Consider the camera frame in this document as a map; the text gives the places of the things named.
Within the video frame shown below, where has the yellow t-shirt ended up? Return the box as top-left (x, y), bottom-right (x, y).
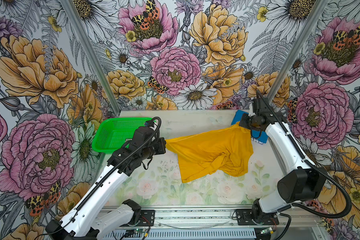
top-left (166, 124), bottom-right (254, 183)

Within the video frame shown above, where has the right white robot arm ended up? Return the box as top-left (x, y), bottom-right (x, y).
top-left (239, 95), bottom-right (326, 224)

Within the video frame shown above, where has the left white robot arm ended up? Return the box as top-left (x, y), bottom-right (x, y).
top-left (46, 120), bottom-right (166, 240)

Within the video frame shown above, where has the folded blue t-shirt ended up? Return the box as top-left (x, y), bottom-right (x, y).
top-left (231, 110), bottom-right (268, 145)

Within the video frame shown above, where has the green plastic basket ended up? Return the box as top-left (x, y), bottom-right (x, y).
top-left (92, 118), bottom-right (151, 154)

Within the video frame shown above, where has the small green circuit board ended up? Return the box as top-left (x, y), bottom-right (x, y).
top-left (126, 228), bottom-right (149, 235)

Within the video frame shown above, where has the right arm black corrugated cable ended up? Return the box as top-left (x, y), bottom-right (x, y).
top-left (255, 89), bottom-right (352, 219)

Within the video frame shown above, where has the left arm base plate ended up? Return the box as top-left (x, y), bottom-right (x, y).
top-left (128, 210), bottom-right (156, 227)

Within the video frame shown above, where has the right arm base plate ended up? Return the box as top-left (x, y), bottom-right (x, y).
top-left (232, 209), bottom-right (279, 226)

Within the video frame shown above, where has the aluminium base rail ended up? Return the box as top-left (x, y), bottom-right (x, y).
top-left (62, 205), bottom-right (328, 240)

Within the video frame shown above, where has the right aluminium corner post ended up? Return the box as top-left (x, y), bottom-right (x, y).
top-left (267, 0), bottom-right (329, 103)

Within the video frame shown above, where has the aluminium corner post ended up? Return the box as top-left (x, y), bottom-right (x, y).
top-left (267, 0), bottom-right (329, 103)
top-left (62, 1), bottom-right (122, 117)

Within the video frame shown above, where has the left aluminium corner post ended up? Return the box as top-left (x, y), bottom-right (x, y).
top-left (62, 1), bottom-right (122, 117)

